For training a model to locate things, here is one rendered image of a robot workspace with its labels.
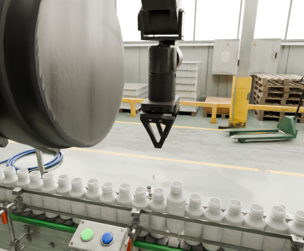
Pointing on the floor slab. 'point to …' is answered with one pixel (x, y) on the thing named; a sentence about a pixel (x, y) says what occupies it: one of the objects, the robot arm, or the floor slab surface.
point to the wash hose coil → (32, 167)
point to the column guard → (240, 101)
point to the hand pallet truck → (290, 126)
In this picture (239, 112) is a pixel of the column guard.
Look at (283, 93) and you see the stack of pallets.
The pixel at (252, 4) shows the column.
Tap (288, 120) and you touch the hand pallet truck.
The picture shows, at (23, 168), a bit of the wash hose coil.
